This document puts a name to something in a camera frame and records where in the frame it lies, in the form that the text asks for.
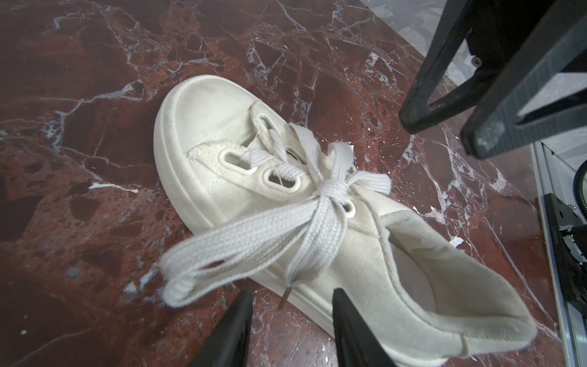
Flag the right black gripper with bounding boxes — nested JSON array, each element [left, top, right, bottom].
[[400, 0, 586, 160]]

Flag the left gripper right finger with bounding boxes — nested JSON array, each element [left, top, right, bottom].
[[333, 288, 397, 367]]

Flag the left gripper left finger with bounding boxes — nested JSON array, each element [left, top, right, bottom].
[[188, 288, 253, 367]]

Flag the cream white sneaker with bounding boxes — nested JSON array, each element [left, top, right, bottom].
[[154, 75, 537, 366]]

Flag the white shoelace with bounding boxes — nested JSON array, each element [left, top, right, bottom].
[[161, 125, 391, 307]]

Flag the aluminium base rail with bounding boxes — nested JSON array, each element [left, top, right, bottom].
[[530, 127, 586, 366]]

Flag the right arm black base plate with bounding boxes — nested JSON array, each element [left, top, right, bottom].
[[544, 194, 586, 316]]

